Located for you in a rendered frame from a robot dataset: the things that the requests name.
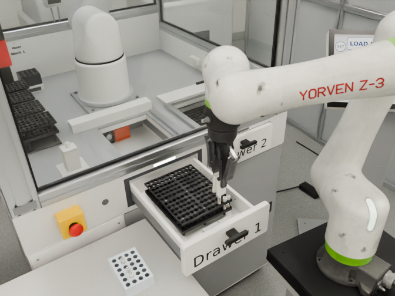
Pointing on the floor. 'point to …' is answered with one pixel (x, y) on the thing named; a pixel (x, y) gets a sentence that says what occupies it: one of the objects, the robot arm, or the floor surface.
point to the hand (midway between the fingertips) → (219, 183)
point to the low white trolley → (144, 241)
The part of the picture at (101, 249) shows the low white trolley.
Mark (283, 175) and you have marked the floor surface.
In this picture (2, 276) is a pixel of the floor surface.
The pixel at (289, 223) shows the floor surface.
